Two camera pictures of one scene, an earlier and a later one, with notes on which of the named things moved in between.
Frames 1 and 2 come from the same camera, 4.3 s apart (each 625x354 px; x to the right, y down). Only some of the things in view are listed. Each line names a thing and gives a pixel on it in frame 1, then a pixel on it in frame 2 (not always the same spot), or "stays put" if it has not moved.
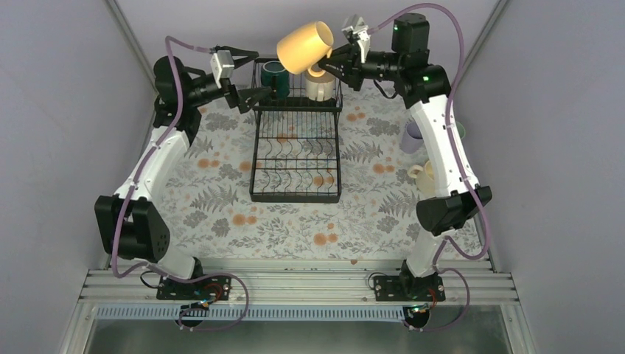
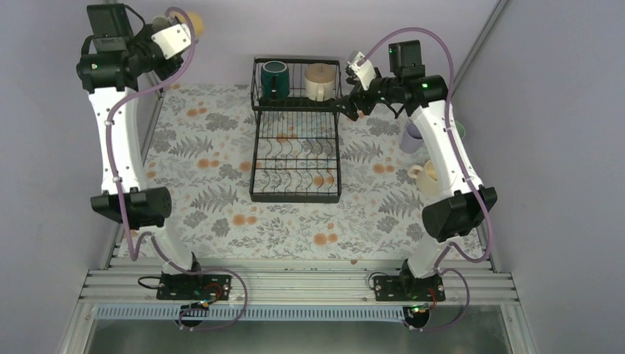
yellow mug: [301, 48] -> [197, 23]
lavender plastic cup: [413, 138] stays put
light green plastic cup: [461, 129] stays put
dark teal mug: [274, 75] stays put
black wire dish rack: [295, 147] stays put
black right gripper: [351, 67] -> [357, 95]
